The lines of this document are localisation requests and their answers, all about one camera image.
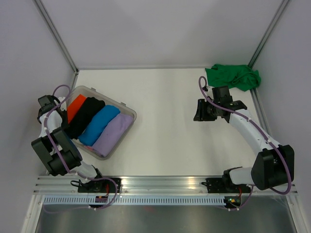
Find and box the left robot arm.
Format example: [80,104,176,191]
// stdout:
[31,95,106,192]

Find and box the blue rolled t shirt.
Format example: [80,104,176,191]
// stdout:
[78,105,120,146]

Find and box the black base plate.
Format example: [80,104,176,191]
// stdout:
[70,178,121,194]
[201,177,251,194]

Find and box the black t shirt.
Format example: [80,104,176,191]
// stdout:
[65,97,105,139]

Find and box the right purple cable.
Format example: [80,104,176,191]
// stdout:
[198,75,292,195]

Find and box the green t shirt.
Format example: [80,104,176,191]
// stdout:
[205,64,261,92]

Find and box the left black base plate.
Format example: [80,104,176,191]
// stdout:
[70,178,121,194]

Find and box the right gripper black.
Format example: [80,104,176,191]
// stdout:
[193,99,220,121]

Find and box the aluminium frame post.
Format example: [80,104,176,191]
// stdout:
[248,0,291,68]
[33,0,79,74]

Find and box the clear plastic bin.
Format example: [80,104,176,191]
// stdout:
[65,85,137,160]

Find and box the orange rolled t shirt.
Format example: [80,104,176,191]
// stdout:
[67,94,86,123]

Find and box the left aluminium frame post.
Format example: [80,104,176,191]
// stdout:
[33,0,79,74]

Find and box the white slotted cable duct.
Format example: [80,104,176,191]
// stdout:
[43,195,225,206]

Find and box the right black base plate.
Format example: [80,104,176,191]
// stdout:
[201,177,251,194]

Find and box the right aluminium frame post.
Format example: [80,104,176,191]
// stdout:
[248,0,291,68]

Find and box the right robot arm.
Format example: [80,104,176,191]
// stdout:
[193,86,294,195]

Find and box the lilac rolled t shirt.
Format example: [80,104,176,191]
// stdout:
[92,113,133,158]

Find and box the aluminium front rail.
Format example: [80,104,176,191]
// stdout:
[34,175,297,195]

